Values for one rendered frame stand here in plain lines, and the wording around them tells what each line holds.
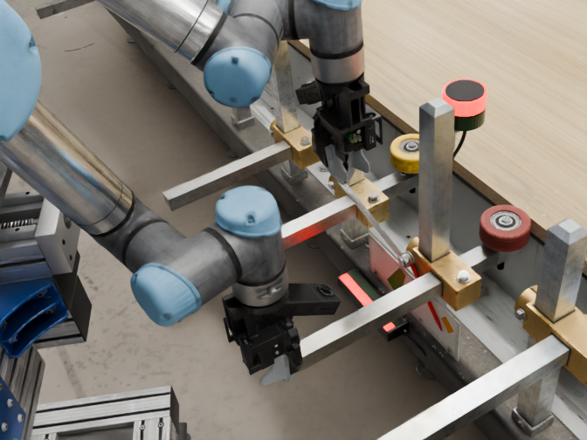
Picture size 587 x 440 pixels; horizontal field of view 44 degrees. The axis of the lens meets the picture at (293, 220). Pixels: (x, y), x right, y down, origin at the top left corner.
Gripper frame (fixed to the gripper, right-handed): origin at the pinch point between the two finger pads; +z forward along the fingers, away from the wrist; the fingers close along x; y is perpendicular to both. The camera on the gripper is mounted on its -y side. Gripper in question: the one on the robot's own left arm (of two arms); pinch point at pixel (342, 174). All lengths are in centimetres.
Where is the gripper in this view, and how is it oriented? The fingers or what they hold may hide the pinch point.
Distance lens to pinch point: 118.5
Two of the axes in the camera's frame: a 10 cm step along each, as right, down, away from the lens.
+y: 4.8, 5.4, -6.9
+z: 1.2, 7.4, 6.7
